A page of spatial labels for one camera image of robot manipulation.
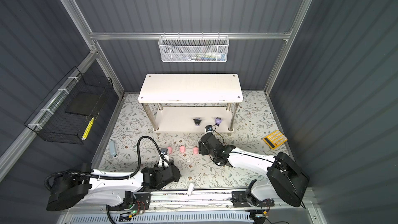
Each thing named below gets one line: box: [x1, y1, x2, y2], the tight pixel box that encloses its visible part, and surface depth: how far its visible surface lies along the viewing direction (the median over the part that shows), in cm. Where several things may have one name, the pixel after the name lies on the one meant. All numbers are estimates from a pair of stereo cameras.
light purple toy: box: [214, 117, 223, 127], surface depth 95 cm
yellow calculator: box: [262, 129, 289, 150], surface depth 96 cm
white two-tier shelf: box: [137, 73, 244, 133], surface depth 82 cm
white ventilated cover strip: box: [68, 212, 255, 224], surface depth 72 cm
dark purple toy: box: [192, 117, 203, 126], surface depth 93 cm
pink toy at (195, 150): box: [192, 146, 199, 155], surface depth 91 cm
